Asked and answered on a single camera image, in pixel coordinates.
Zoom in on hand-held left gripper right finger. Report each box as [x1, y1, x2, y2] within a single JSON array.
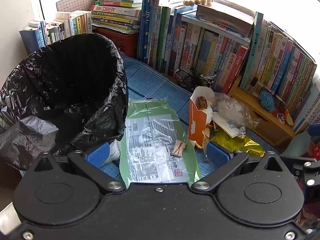
[[191, 142, 288, 193]]

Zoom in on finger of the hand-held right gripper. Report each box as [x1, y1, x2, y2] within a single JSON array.
[[280, 155, 320, 198]]

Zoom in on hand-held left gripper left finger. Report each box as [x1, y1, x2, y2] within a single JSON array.
[[33, 142, 125, 193]]

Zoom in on gold foil wrapper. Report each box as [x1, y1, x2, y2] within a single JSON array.
[[210, 127, 265, 157]]

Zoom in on small striped wrapper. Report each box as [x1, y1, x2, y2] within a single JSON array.
[[172, 140, 187, 157]]

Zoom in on orange and white paper box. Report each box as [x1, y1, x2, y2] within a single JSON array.
[[187, 86, 216, 149]]

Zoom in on clear plastic wrap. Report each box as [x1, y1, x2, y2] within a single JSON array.
[[212, 92, 260, 130]]

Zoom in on green plastic package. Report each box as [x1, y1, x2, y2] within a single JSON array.
[[119, 97, 202, 189]]

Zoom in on black bag lined trash bin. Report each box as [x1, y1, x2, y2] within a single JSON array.
[[0, 32, 129, 171]]

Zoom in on row of books beside shelf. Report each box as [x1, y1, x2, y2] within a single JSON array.
[[240, 11, 320, 133]]

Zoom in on row of colourful upright books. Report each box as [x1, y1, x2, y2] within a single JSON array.
[[137, 0, 252, 95]]

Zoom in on row of pale upright books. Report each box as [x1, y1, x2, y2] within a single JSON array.
[[19, 10, 93, 55]]

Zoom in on stack of flat books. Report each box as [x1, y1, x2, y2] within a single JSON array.
[[90, 0, 143, 34]]

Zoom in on grey green object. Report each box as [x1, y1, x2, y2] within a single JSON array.
[[284, 130, 317, 158]]

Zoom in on pink knit clothing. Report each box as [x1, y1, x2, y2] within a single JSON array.
[[303, 200, 320, 232]]

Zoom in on yellow wooden shelf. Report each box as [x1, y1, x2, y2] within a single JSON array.
[[229, 75, 297, 148]]

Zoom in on small red orange toy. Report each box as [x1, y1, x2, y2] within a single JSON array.
[[272, 105, 294, 127]]

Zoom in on black model bicycle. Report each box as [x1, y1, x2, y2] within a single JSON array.
[[174, 66, 217, 90]]

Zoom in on blue tiled mat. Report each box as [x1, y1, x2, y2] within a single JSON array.
[[100, 52, 283, 188]]

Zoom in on red plastic crate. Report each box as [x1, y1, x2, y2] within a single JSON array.
[[94, 27, 139, 60]]

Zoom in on thin patterned flat book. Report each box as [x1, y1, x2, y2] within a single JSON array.
[[181, 14, 252, 45]]

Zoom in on thick grey flat book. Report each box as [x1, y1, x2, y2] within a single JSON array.
[[196, 1, 255, 38]]

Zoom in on grey grid board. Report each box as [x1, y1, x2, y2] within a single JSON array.
[[56, 0, 99, 14]]

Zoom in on string of wooden beads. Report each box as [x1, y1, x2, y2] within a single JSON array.
[[183, 0, 215, 7]]

